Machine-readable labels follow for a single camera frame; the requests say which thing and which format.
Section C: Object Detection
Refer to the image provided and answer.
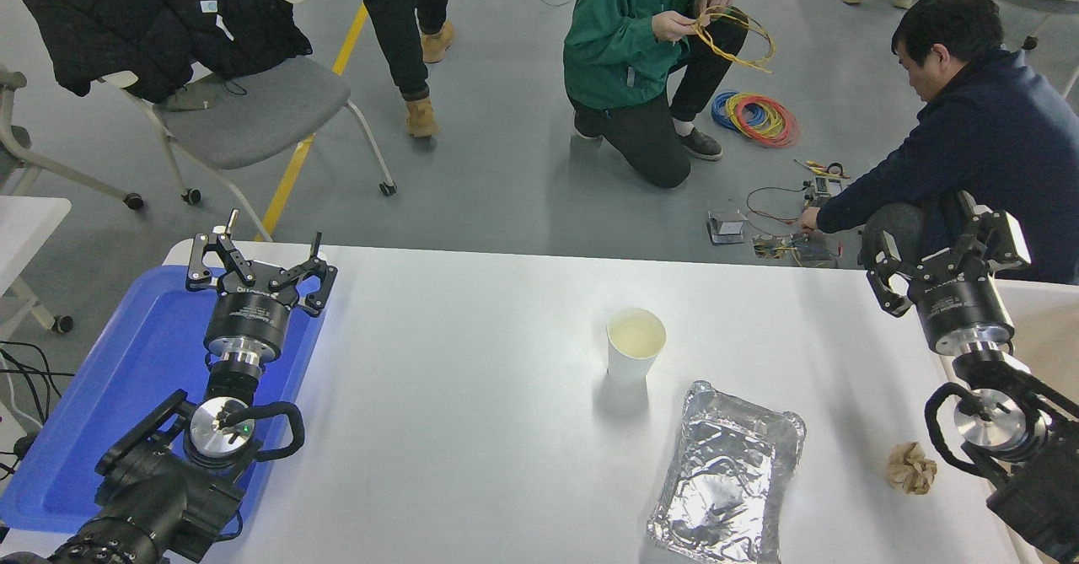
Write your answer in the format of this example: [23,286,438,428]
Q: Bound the black padded jacket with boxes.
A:
[14,0,314,105]

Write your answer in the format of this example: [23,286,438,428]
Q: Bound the pale frame wheeled chair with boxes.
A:
[0,65,144,211]

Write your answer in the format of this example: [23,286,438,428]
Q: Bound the silver foil tray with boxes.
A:
[647,380,808,564]

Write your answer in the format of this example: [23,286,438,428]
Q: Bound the white paper cup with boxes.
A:
[606,307,668,385]

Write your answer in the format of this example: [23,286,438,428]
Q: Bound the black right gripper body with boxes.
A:
[907,250,1016,356]

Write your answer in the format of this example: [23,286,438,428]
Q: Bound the small grey metal box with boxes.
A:
[706,208,748,246]

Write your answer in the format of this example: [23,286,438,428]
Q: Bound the crumpled tan paper ball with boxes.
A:
[885,441,938,496]

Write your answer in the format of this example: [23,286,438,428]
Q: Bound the circuit board with wires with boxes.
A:
[753,234,841,268]

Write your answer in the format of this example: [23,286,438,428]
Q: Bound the yellow wire loop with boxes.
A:
[691,5,776,74]

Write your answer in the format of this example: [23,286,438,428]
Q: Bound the yellow handled pliers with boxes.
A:
[795,158,851,180]

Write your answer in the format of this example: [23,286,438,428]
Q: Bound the blue red yellow wire coil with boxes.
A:
[711,90,801,149]

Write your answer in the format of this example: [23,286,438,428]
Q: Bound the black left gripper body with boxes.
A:
[204,277,299,361]

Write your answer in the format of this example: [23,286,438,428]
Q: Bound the blue plastic tray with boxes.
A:
[0,265,328,535]

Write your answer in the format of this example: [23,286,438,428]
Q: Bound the grey electronic device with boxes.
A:
[801,175,846,211]

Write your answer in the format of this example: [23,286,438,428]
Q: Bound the small white side table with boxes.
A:
[0,196,75,335]

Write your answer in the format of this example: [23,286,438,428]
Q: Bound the grey seat wheeled chair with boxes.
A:
[97,0,399,243]

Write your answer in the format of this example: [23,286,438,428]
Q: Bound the large pale bin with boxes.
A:
[938,277,1079,564]

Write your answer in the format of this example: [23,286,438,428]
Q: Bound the black floor cables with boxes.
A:
[0,341,77,481]

